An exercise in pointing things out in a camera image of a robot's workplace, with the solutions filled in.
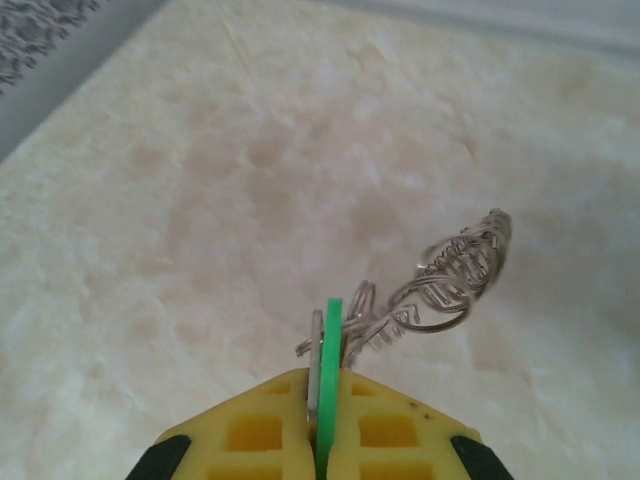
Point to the aluminium side frame rail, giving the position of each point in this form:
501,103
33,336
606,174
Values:
75,60

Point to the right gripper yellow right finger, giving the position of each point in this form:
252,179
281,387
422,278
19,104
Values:
380,405

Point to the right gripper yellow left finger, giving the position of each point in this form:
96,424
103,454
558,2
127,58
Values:
280,400

